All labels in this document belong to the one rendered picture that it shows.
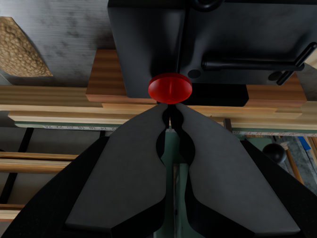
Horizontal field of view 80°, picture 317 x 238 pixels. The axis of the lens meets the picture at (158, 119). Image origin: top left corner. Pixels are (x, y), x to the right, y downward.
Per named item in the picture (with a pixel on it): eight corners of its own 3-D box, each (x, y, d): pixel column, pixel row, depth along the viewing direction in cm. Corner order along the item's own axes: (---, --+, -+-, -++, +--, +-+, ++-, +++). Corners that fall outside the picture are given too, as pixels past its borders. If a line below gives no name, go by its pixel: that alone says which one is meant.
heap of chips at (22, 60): (12, 16, 22) (4, 27, 21) (53, 75, 30) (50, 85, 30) (-50, 14, 22) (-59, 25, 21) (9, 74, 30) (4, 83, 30)
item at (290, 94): (288, 54, 25) (308, 100, 22) (282, 62, 27) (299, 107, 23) (96, 48, 25) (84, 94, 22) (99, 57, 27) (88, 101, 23)
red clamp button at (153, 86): (195, 69, 12) (196, 81, 12) (187, 96, 15) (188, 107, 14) (147, 67, 12) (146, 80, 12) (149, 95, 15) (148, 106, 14)
